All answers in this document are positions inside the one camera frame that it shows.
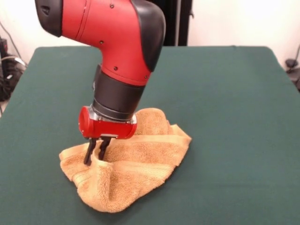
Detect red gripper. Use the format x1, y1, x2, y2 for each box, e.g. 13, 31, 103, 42
78, 106, 138, 165

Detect orange terry towel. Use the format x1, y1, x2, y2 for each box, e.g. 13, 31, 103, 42
58, 107, 193, 213

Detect dark green table cloth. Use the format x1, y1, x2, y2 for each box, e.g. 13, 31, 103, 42
0, 45, 300, 225

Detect black cable bundle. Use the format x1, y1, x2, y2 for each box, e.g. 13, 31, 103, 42
0, 22, 28, 118

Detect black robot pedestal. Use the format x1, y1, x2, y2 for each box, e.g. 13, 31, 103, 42
164, 0, 195, 47

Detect black plug with cable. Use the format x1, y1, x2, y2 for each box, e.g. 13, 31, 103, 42
285, 44, 300, 92

